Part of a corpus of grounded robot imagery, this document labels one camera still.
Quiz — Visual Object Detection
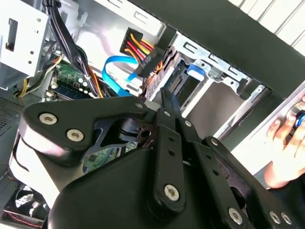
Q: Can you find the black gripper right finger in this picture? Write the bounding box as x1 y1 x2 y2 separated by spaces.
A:
171 94 301 229

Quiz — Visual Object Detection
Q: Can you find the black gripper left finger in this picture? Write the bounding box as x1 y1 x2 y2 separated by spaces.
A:
20 88 187 212

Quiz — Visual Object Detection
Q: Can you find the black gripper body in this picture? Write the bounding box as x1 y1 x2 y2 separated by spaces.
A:
51 143 244 229

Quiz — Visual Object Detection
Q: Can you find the blue data wire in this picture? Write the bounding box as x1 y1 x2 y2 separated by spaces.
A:
102 56 145 97

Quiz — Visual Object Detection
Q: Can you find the round black tool blue ring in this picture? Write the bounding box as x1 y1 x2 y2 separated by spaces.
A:
289 104 305 127

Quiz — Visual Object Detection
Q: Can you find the hard disk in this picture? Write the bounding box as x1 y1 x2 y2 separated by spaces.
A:
164 59 208 103

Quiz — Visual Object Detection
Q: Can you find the power wire with black connector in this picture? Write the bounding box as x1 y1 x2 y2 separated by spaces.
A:
120 27 167 78

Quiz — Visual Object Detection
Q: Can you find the person's hand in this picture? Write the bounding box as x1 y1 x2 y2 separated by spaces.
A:
264 94 305 189

